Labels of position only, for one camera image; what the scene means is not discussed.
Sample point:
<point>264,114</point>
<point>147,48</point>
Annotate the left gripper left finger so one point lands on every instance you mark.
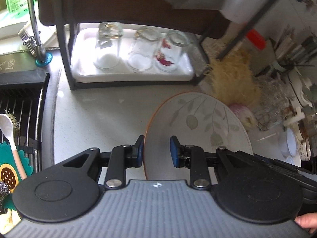
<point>121,158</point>

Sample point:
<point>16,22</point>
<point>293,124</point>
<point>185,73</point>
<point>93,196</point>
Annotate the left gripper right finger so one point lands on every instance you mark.
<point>193,158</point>

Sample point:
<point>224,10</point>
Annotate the white leaf plate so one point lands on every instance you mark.
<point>196,119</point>

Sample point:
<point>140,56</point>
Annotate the white small bowl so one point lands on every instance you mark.
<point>294,160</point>

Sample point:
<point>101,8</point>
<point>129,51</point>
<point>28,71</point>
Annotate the blue bowl front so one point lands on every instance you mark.
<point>287,143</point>

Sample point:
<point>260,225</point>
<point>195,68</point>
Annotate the person right hand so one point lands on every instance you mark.
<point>307,221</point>

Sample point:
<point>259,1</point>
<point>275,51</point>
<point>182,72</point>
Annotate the bowl with garlic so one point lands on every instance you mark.
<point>245,116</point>

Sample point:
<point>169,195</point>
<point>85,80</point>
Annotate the patterned cup with tea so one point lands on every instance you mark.
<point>305,150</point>

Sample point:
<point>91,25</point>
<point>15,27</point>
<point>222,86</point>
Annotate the dried noodle bundle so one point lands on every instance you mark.
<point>233,81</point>

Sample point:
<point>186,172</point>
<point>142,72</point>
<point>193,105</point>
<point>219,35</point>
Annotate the drinking glass right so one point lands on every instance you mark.
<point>172,46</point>

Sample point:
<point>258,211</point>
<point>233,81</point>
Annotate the drinking glass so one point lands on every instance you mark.
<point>108,45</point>
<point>146,40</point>
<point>172,46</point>

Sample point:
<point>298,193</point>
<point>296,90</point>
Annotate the drinking glass left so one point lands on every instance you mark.
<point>108,45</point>

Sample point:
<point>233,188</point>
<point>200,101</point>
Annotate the white rack tray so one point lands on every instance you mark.
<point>84,70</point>

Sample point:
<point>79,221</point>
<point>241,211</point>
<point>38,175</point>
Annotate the drinking glass middle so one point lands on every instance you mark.
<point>146,40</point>

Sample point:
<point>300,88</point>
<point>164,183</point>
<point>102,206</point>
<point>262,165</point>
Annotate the green sponge holder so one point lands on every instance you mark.
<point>9,171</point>

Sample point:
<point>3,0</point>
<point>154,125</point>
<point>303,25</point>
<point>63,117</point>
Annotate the white electric pot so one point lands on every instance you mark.
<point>302,102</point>

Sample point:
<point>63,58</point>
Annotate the white spoon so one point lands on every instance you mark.
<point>8,131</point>

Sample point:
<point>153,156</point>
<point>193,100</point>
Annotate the steel wool scrubber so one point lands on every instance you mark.
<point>4,191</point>

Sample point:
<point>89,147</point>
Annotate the small curved faucet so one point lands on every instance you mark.
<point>34,44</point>

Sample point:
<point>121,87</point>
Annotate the yellow cloth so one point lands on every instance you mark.
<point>8,221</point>

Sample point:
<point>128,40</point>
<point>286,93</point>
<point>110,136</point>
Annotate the red lid jar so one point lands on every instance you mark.
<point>256,39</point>

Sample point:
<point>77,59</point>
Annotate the chopstick holder with utensils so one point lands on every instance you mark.
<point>291,51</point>

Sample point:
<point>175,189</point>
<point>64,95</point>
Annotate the brown cutting board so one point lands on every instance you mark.
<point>143,12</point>

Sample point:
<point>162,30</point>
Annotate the wire rack with glasses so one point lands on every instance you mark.
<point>273,102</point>

